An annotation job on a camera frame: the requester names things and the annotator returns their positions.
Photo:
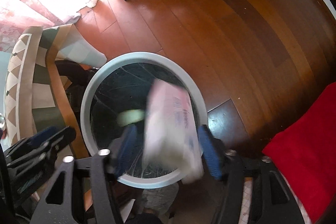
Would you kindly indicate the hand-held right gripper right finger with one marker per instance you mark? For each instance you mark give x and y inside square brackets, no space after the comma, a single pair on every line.
[211,153]

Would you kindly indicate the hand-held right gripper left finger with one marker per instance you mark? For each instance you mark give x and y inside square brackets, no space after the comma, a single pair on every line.
[127,150]

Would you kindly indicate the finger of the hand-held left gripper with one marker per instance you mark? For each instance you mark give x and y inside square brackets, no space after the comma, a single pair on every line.
[44,133]
[63,136]

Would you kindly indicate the white round trash bin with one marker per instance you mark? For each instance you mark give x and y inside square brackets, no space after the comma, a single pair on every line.
[86,119]

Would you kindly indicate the white tissue pack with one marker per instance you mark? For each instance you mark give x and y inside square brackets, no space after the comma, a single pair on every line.
[170,129]

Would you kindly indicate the table with checkered tablecloth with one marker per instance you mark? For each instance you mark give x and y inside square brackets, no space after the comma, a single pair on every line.
[29,69]

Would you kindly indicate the red cloth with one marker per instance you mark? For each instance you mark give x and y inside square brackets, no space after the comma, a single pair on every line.
[307,148]

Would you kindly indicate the pink floral curtain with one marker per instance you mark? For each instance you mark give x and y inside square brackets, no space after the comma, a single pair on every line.
[31,3]

